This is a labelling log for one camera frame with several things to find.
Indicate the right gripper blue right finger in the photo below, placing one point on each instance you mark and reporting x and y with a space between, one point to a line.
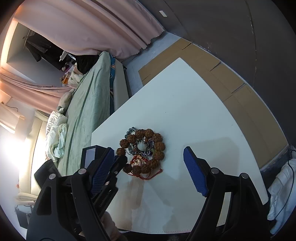
197 169

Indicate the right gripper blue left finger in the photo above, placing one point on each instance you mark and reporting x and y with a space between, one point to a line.
101 169

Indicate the black jewelry box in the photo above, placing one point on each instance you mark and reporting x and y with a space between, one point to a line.
91 153

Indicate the black box lid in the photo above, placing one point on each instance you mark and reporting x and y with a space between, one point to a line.
43 173

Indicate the white crumpled duvet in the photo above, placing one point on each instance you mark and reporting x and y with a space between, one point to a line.
56 132

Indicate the flattened brown cardboard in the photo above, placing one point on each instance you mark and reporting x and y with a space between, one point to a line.
260 128

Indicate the white cloth pile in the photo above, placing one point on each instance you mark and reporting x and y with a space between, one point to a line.
282 196

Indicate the pink curtain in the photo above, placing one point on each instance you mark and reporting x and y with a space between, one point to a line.
122 28
41 97

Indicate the black clothing pile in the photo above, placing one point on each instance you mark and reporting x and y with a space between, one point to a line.
86 62

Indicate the white bed frame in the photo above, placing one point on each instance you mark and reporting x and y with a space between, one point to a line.
119 86

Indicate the white wall socket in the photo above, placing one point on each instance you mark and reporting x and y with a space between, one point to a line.
163 14

